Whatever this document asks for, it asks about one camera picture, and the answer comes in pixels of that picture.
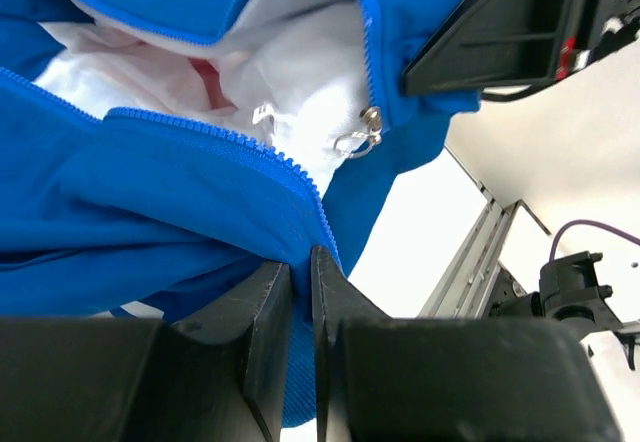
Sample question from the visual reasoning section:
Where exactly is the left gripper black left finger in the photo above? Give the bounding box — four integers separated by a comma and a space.
1, 262, 292, 441

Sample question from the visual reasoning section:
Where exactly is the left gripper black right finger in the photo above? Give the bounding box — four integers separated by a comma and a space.
311, 247, 623, 441

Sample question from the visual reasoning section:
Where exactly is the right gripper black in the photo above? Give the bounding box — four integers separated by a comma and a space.
402, 0, 626, 96

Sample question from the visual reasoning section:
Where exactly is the blue white red jacket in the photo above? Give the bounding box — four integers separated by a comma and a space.
1, 0, 480, 427

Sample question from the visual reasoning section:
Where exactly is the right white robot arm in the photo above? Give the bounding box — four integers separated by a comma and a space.
401, 0, 639, 351

